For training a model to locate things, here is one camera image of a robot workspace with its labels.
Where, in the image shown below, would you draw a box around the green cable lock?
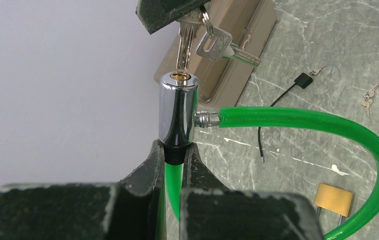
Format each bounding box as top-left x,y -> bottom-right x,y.
159,71 -> 379,240

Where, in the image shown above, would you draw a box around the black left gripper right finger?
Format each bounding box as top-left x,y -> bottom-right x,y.
179,143 -> 324,240

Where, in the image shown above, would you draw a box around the brass padlock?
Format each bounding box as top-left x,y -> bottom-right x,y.
313,183 -> 354,226

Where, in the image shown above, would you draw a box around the black cable padlock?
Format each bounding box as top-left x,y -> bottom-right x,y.
257,73 -> 313,163

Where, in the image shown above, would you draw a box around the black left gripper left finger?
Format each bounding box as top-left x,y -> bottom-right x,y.
0,140 -> 166,240

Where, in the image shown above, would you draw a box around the silver key bunch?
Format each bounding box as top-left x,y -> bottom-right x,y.
361,82 -> 379,117

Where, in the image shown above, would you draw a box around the brown plastic toolbox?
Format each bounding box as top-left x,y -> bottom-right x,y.
154,0 -> 277,111

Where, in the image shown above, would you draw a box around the silver cable lock keys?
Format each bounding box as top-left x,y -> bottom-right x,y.
176,5 -> 260,78

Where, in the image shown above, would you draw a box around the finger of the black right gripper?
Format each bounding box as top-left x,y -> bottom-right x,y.
135,0 -> 209,35

